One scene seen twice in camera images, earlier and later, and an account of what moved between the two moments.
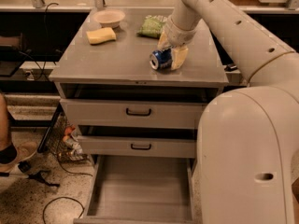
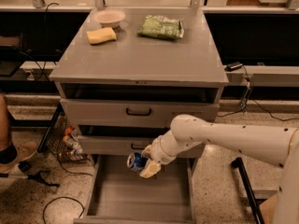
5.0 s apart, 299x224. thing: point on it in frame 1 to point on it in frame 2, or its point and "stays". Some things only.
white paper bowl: x=109 y=18 stays
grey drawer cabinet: x=118 y=105 stays
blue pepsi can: x=161 y=60 to x=136 y=161
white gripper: x=177 y=35 to x=156 y=152
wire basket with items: x=65 y=142 stays
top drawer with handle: x=140 y=114 stays
